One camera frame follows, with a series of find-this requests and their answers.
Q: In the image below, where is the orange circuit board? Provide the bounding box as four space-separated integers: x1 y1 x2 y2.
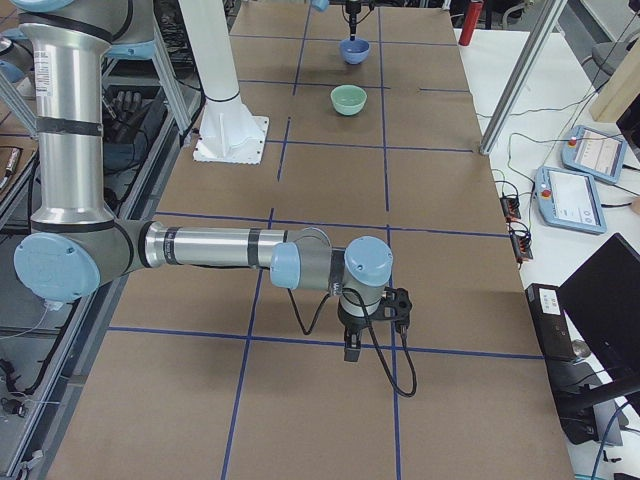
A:
496 180 521 220
507 220 533 265

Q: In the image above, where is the black computer box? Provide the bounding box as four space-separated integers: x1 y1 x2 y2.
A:
525 283 580 363

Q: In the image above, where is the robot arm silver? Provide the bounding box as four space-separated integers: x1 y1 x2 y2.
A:
14 1 402 362
310 0 362 41

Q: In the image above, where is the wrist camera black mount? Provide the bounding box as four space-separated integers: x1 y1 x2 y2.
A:
372 287 412 331

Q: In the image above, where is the lower orange circuit board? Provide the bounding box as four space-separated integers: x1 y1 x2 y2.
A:
507 220 533 265

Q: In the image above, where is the red cylinder bottle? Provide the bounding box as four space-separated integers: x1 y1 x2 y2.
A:
458 0 484 47

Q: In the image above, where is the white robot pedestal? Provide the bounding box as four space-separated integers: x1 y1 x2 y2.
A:
179 0 269 165

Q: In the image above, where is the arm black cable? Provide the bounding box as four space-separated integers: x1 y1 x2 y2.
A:
287 287 418 399

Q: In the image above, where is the upper orange circuit board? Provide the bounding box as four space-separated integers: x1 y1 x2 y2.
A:
496 180 521 220

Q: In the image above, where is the teach pendant tablet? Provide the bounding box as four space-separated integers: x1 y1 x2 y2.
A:
561 125 628 185
534 166 607 235

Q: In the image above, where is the far teach pendant tablet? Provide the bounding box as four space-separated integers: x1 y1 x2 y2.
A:
561 125 628 185

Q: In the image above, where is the blue bowl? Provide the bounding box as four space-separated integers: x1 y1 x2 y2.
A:
339 37 370 65

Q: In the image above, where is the aluminium frame post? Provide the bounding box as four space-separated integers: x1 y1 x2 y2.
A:
479 0 568 156

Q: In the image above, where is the black monitor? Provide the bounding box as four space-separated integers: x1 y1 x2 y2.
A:
559 233 639 379

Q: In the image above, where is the green bowl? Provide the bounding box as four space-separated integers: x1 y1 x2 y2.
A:
330 84 368 116

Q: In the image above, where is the near teach pendant tablet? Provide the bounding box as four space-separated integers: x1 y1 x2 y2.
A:
534 166 607 235

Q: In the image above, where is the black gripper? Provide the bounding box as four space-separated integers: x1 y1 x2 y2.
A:
344 0 362 41
337 297 366 362

